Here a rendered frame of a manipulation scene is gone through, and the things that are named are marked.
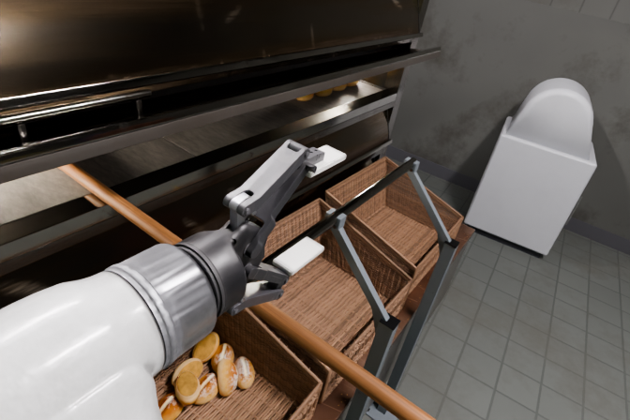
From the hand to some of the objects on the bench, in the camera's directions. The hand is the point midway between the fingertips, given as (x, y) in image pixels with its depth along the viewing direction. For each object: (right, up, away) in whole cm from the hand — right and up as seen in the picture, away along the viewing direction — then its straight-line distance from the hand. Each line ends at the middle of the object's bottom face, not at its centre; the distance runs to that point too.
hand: (320, 203), depth 54 cm
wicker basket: (-35, -64, +62) cm, 96 cm away
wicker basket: (+33, -25, +154) cm, 159 cm away
